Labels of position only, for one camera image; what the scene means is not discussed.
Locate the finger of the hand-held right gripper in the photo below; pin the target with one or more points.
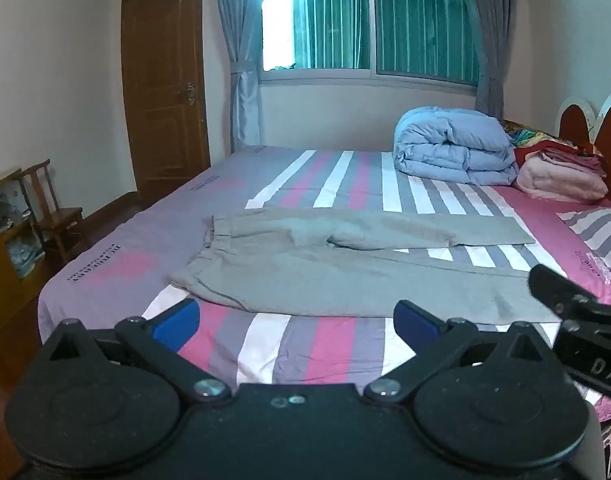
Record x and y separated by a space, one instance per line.
555 287

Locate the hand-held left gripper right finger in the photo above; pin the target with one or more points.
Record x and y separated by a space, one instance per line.
415 321

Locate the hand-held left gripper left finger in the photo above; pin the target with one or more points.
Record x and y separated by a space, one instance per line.
178 322

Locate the grey pants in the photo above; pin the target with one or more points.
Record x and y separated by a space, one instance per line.
310 270

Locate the grey striped pillow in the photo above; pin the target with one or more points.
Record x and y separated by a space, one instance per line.
595 230

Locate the bed with striped sheet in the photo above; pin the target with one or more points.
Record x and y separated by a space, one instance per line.
135 240

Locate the folded pink blanket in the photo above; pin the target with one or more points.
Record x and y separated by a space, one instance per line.
560 177

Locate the colourful red blanket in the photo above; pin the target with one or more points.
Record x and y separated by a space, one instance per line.
530 142

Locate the small wooden chair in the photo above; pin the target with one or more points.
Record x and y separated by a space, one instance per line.
55 215

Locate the brown and white headboard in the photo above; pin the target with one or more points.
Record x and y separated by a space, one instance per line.
610 130

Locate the folded blue duvet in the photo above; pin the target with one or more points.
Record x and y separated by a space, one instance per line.
450 145

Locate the yellow wooden cabinet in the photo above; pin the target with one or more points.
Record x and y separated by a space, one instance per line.
5 260

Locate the brown wooden door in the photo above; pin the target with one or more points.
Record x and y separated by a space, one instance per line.
165 85

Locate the grey curtain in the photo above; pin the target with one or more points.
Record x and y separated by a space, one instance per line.
490 35
240 60

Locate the window with green glass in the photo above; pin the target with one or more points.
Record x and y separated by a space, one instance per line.
375 20

